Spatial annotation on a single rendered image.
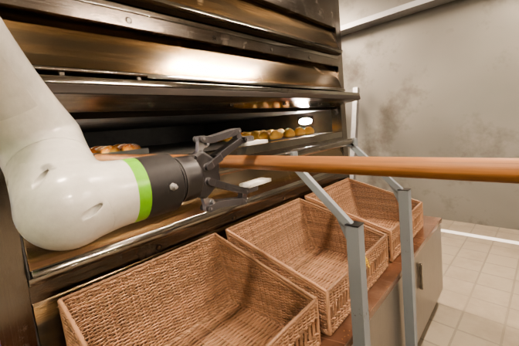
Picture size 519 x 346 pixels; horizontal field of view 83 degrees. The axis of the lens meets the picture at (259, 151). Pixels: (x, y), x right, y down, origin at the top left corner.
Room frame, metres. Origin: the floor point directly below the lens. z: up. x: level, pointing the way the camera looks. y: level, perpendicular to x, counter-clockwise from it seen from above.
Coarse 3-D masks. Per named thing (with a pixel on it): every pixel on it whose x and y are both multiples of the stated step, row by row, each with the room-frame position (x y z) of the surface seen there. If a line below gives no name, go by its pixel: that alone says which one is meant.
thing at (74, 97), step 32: (64, 96) 0.73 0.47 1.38; (96, 96) 0.78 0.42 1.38; (128, 96) 0.84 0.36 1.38; (160, 96) 0.90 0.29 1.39; (192, 96) 0.98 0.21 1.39; (224, 96) 1.08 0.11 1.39; (256, 96) 1.21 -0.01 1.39; (288, 96) 1.37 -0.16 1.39; (320, 96) 1.57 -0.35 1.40; (352, 96) 1.86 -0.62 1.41
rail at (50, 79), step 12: (96, 84) 0.77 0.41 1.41; (108, 84) 0.79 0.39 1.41; (120, 84) 0.82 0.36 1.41; (132, 84) 0.84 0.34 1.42; (144, 84) 0.87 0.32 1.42; (156, 84) 0.89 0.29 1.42; (168, 84) 0.92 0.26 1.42; (180, 84) 0.95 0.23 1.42; (192, 84) 0.99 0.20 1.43; (204, 84) 1.02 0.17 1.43; (216, 84) 1.07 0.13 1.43
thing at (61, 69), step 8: (32, 64) 0.71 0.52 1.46; (56, 72) 0.75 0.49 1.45; (64, 72) 0.76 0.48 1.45; (72, 72) 0.77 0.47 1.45; (80, 72) 0.79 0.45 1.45; (88, 72) 0.80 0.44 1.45; (96, 72) 0.81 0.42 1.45; (104, 72) 0.83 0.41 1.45; (112, 72) 0.84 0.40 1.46; (120, 72) 0.86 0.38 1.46; (128, 72) 0.88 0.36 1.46
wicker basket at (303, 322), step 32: (160, 256) 0.97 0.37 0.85; (192, 256) 1.05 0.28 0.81; (224, 256) 1.12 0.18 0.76; (96, 288) 0.81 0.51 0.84; (128, 288) 0.87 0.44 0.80; (160, 288) 0.93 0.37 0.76; (192, 288) 1.01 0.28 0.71; (224, 288) 1.10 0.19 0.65; (256, 288) 1.01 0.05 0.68; (64, 320) 0.70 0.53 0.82; (96, 320) 0.78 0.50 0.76; (128, 320) 0.84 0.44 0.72; (160, 320) 0.90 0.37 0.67; (192, 320) 0.97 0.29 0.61; (224, 320) 0.99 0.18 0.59; (256, 320) 0.97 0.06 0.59; (288, 320) 0.92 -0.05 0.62
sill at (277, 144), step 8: (312, 136) 1.77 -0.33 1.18; (320, 136) 1.83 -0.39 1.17; (328, 136) 1.91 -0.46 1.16; (336, 136) 1.98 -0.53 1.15; (256, 144) 1.41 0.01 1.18; (264, 144) 1.45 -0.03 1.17; (272, 144) 1.49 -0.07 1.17; (280, 144) 1.54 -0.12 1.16; (288, 144) 1.59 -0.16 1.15; (296, 144) 1.64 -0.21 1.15; (208, 152) 1.19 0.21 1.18; (232, 152) 1.29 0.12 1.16; (240, 152) 1.32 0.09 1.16; (248, 152) 1.36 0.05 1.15; (256, 152) 1.40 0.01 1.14
